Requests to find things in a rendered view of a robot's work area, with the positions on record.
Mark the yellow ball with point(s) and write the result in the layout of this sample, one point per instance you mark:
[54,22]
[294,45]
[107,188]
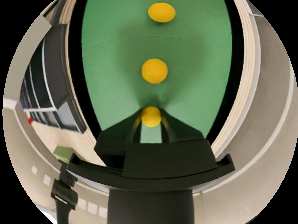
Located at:
[151,116]
[161,12]
[154,71]

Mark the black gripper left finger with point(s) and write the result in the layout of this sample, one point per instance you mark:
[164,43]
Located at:
[125,129]

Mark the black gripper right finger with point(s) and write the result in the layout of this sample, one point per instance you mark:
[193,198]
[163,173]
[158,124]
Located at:
[177,130]

